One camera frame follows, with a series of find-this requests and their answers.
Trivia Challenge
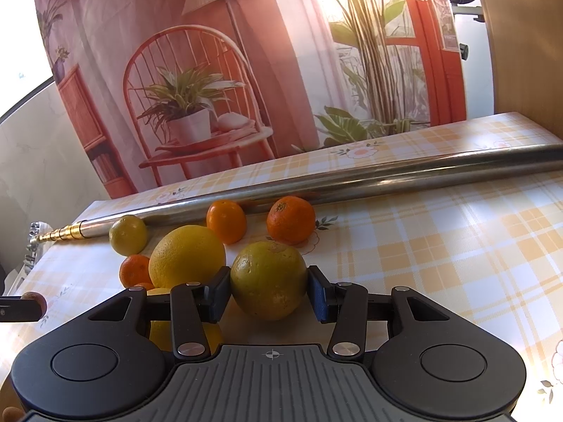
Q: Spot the orange tangerine with stem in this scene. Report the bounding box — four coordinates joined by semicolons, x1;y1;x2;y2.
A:
266;195;316;246

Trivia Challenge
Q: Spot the person's left hand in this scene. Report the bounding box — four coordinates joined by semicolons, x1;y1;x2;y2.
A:
21;292;48;321

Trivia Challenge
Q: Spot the small orange tangerine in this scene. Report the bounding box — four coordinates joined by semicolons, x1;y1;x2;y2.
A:
206;200;247;245

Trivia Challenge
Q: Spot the checked floral tablecloth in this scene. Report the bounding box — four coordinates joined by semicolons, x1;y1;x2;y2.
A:
1;113;562;421

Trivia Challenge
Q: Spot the large yellow grapefruit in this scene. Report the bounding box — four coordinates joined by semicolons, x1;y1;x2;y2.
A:
149;225;226;289

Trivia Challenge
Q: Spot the wooden board panel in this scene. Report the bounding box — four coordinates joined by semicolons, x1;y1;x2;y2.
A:
481;0;562;137

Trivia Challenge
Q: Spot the telescopic metal pole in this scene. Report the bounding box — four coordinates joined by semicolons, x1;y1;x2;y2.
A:
30;143;562;245

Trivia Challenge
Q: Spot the small green-yellow lime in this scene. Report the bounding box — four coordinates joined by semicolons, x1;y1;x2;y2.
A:
109;215;148;256

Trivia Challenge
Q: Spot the greenish yellow large orange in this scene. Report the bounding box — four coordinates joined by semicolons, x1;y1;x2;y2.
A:
230;241;308;321

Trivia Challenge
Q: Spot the printed room backdrop cloth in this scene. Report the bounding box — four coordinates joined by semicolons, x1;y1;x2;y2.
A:
34;0;467;198

